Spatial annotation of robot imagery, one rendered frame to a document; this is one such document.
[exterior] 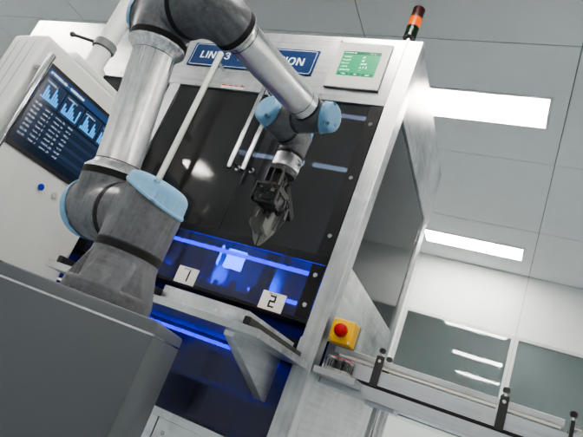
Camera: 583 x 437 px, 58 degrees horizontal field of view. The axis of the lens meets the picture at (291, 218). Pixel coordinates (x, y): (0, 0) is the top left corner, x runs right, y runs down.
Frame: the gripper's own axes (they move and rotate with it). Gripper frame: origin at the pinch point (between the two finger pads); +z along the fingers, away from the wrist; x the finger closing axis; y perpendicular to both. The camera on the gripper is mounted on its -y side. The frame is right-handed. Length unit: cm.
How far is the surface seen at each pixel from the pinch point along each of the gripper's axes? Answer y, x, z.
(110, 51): -6, -94, -61
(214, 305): 1.8, -3.8, 19.3
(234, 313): 1.8, 2.2, 19.6
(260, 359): -21.9, 2.5, 26.2
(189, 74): -36, -82, -76
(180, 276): -36, -43, 8
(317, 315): -35.7, 8.7, 7.4
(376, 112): -36, 4, -68
